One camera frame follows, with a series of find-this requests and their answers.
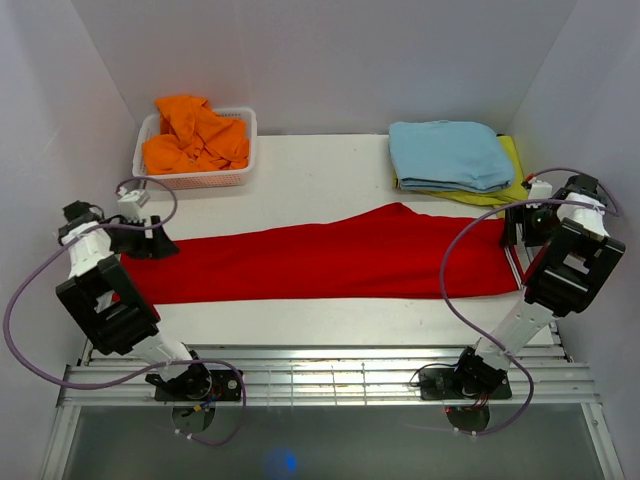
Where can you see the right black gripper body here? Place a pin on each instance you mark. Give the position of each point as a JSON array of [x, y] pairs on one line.
[[538, 221]]

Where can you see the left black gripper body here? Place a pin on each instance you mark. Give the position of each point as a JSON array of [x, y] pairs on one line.
[[133, 242]]

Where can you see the red trousers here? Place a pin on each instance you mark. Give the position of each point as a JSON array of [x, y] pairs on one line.
[[388, 252]]

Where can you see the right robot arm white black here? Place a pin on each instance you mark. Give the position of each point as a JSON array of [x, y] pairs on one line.
[[576, 255]]

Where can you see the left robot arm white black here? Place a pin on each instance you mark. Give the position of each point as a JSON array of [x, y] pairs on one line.
[[111, 311]]

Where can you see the yellow folded trousers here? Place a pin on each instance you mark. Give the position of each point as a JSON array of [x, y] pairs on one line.
[[514, 193]]

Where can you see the light blue folded trousers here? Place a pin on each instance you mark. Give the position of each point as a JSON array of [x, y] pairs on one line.
[[449, 156]]

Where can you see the orange trousers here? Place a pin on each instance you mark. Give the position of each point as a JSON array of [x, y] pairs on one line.
[[193, 138]]

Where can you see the white plastic basket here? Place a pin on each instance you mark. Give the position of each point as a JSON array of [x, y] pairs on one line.
[[150, 127]]

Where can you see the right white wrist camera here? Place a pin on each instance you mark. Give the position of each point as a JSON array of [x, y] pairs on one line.
[[536, 188]]

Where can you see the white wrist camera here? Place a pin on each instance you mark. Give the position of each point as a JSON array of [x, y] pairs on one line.
[[131, 203], [536, 188]]

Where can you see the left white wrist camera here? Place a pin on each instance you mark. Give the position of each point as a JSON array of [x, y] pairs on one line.
[[131, 203]]

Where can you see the aluminium rail frame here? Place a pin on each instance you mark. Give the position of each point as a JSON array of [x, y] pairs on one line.
[[335, 352]]

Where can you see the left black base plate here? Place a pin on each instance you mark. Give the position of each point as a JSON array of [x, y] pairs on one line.
[[225, 387]]

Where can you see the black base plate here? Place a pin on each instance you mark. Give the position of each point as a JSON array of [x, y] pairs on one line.
[[225, 387], [446, 384]]

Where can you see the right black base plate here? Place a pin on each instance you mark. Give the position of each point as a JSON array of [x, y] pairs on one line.
[[446, 384]]

